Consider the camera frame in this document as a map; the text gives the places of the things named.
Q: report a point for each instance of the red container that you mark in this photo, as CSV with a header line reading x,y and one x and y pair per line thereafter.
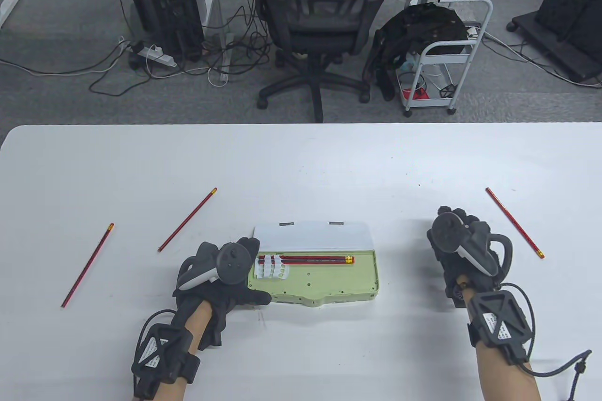
x,y
418,93

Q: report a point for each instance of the red pencil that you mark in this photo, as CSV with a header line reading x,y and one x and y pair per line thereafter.
x,y
315,258
187,220
515,223
87,265
315,262

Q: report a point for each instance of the person's right hand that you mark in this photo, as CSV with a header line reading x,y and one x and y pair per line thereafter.
x,y
456,279

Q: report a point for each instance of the black backpack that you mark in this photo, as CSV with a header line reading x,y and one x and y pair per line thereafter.
x,y
423,25

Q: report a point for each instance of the black wheeled stand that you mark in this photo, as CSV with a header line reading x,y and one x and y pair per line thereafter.
x,y
564,6

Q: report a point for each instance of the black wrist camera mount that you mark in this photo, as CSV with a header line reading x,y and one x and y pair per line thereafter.
x,y
498,321
160,349

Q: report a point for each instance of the white table foot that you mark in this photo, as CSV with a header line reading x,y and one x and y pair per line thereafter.
x,y
8,6

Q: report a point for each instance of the person's left forearm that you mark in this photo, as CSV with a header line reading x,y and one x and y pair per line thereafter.
x,y
197,326

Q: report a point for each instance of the black mesh office chair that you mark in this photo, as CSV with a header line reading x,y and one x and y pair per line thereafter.
x,y
320,20

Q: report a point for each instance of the grey motion controller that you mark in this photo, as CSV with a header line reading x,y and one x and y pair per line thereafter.
x,y
447,231
233,262

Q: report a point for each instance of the person's right forearm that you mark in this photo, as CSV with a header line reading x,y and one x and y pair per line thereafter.
x,y
503,382

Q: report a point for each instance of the person's left hand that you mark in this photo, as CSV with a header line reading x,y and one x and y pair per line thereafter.
x,y
221,300

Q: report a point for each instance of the white power strip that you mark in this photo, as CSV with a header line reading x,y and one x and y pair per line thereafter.
x,y
160,57

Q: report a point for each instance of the green panda pencil case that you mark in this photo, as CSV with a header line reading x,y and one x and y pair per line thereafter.
x,y
329,283

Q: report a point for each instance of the white rolling cart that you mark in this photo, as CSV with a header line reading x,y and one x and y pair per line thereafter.
x,y
447,58

